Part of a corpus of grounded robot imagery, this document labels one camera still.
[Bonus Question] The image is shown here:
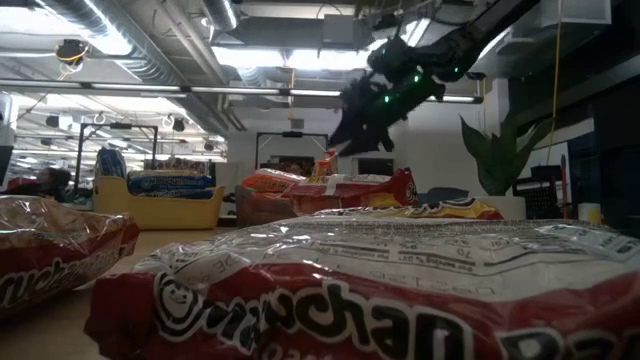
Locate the bright ceiling light panel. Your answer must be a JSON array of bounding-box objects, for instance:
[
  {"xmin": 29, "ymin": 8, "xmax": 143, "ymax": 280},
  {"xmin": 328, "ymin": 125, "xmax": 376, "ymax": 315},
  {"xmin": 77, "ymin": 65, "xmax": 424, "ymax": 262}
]
[{"xmin": 210, "ymin": 43, "xmax": 374, "ymax": 72}]

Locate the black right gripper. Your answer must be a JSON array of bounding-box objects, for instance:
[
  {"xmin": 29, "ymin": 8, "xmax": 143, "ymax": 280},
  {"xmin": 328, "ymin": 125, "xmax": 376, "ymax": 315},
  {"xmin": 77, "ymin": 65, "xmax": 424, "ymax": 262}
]
[{"xmin": 327, "ymin": 73, "xmax": 447, "ymax": 158}]

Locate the silver ventilation duct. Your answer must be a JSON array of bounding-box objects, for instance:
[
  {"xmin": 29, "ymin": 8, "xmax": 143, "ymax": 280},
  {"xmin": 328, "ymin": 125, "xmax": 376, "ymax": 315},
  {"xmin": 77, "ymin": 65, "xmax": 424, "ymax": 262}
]
[{"xmin": 199, "ymin": 0, "xmax": 242, "ymax": 33}]

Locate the black perforated crate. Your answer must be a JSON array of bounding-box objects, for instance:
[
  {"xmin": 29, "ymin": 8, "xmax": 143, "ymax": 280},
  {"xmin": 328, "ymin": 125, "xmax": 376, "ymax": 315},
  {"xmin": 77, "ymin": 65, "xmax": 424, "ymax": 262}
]
[{"xmin": 513, "ymin": 164, "xmax": 564, "ymax": 221}]

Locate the grey plastic bin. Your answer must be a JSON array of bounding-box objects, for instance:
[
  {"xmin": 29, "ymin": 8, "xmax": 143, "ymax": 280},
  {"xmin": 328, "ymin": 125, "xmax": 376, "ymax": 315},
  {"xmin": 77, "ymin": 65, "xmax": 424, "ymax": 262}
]
[{"xmin": 233, "ymin": 183, "xmax": 301, "ymax": 229}]

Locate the yellow plastic bin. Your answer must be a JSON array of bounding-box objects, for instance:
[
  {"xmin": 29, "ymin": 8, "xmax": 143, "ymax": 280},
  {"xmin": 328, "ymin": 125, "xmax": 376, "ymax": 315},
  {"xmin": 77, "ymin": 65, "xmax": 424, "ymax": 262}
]
[{"xmin": 93, "ymin": 174, "xmax": 227, "ymax": 232}]

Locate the white ceiling light tube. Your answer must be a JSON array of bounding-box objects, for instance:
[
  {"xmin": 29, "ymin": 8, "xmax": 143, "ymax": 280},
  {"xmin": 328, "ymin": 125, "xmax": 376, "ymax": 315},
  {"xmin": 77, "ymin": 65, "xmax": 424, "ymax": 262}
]
[
  {"xmin": 424, "ymin": 92, "xmax": 485, "ymax": 105},
  {"xmin": 189, "ymin": 85, "xmax": 282, "ymax": 98},
  {"xmin": 288, "ymin": 88, "xmax": 346, "ymax": 100}
]

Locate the person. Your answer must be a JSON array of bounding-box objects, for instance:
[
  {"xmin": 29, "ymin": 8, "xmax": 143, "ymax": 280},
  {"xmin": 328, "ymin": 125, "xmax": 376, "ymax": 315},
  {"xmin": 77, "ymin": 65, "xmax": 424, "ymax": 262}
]
[{"xmin": 2, "ymin": 166, "xmax": 75, "ymax": 202}]

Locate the green leafy plant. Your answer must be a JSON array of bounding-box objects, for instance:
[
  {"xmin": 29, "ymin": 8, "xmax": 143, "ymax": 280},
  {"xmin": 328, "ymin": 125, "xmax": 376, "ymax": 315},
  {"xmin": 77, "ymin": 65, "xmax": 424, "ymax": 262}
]
[{"xmin": 458, "ymin": 112, "xmax": 557, "ymax": 197}]

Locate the floral patterned board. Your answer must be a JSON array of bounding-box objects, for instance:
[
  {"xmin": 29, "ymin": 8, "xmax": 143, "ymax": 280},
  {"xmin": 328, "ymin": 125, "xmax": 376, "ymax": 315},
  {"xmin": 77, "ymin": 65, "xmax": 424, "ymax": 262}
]
[{"xmin": 143, "ymin": 156, "xmax": 210, "ymax": 175}]

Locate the black metal frame rig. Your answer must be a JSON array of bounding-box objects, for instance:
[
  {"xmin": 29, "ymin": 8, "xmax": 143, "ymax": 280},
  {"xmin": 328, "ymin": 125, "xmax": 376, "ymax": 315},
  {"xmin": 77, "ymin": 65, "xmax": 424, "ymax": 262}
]
[
  {"xmin": 253, "ymin": 129, "xmax": 331, "ymax": 176},
  {"xmin": 73, "ymin": 121, "xmax": 160, "ymax": 192}
]

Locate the black monitor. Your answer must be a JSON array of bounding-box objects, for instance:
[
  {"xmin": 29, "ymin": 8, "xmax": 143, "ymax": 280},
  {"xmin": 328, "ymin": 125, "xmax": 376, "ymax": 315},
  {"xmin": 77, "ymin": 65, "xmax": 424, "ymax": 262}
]
[{"xmin": 356, "ymin": 157, "xmax": 396, "ymax": 177}]

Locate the black ceiling camera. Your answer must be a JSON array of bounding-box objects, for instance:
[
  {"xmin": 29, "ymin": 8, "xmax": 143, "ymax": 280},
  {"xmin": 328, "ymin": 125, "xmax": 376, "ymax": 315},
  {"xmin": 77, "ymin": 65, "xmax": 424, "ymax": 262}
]
[{"xmin": 53, "ymin": 37, "xmax": 91, "ymax": 65}]

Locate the yellow and white cup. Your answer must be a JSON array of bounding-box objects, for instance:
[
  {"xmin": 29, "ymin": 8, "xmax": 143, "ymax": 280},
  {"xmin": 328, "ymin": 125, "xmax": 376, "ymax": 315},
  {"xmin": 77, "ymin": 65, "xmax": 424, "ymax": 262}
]
[{"xmin": 577, "ymin": 201, "xmax": 605, "ymax": 226}]

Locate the white and black equipment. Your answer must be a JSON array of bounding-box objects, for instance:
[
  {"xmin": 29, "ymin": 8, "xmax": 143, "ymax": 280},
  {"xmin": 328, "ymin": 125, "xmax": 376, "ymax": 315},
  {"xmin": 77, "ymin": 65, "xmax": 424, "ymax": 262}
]
[{"xmin": 0, "ymin": 91, "xmax": 16, "ymax": 194}]

